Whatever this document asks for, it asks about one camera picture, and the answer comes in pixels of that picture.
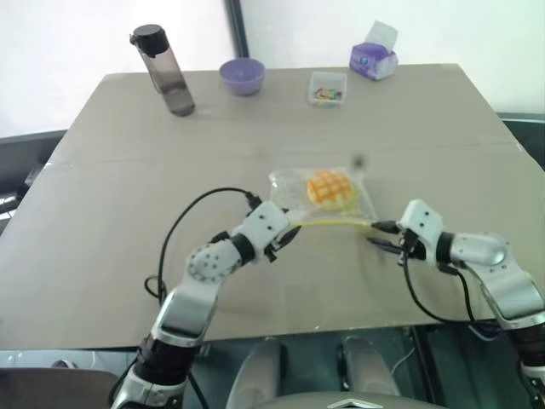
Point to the grey rounded shape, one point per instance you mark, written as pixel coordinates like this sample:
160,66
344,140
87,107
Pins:
255,375

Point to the clear yellow-zip plastic bag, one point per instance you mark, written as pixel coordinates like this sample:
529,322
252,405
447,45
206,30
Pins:
289,191

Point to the dark rounded shape silver emblem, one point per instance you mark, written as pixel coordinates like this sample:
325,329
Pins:
349,402

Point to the smoky grey black-lid water bottle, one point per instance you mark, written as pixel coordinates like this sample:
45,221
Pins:
168,72

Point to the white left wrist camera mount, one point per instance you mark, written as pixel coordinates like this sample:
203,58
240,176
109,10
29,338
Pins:
266,223

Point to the black equipment beside table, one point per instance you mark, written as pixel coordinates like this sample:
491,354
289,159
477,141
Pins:
25,170

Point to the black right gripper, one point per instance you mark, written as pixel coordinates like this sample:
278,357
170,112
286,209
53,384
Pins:
412,247

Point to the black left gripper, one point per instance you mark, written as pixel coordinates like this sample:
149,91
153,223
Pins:
271,252

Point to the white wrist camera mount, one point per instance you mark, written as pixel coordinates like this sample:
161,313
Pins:
266,223
421,221

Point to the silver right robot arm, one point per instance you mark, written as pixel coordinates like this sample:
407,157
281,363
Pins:
498,272

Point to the purple tissue pack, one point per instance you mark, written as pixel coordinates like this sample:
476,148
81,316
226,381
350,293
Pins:
372,59

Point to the dark window frame post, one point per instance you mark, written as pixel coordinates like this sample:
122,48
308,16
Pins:
237,30

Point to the purple bowl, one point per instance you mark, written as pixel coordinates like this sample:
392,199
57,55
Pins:
242,78

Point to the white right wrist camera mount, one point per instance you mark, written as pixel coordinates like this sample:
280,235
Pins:
421,221

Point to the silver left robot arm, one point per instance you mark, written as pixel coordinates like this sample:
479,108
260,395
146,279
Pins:
191,289

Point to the round orange-crusted bread bun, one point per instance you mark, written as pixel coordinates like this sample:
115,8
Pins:
328,189

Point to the clear box with colourful bits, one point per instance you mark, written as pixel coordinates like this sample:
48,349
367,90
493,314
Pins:
327,91

